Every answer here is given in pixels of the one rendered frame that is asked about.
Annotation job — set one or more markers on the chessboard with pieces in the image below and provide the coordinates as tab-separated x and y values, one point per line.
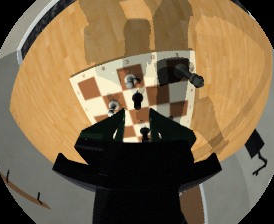
170	96

